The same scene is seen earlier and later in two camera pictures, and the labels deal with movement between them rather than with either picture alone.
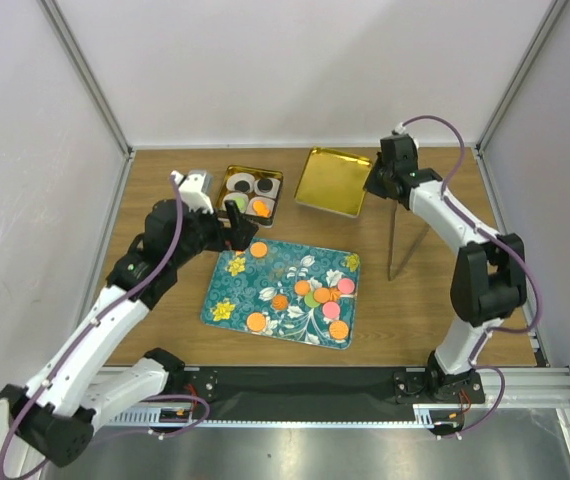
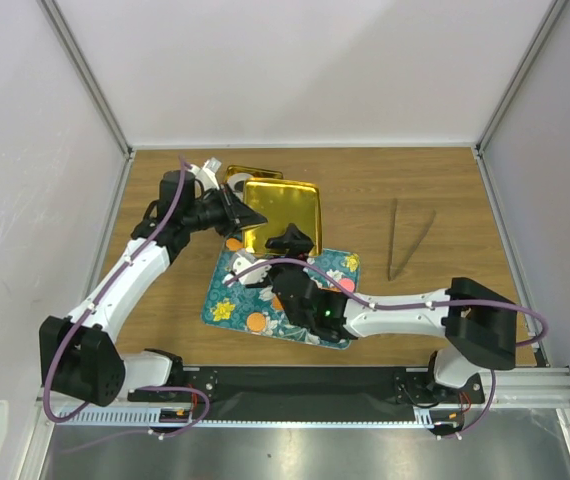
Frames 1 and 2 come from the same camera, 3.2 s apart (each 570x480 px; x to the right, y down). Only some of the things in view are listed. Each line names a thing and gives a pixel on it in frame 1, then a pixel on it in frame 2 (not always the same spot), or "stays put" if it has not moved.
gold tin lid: x=334 y=182 to x=282 y=203
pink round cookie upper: x=346 y=286 stays put
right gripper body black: x=377 y=177 to x=273 y=273
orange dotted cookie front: x=256 y=322 stays put
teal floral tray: x=296 y=291 stays put
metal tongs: x=390 y=274 stays put
